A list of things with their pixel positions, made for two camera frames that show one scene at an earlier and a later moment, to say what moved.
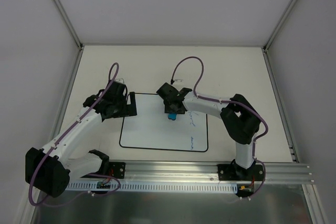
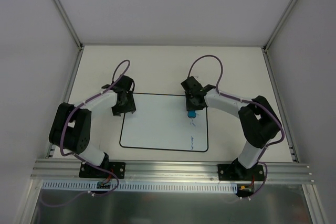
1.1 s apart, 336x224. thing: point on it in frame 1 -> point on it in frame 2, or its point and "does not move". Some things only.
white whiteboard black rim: x=151 y=128 does not move
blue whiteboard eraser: x=172 y=116 -> x=191 y=113
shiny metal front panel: x=287 y=204 does not move
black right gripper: x=172 y=107 -> x=195 y=106
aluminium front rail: x=208 y=170 does not move
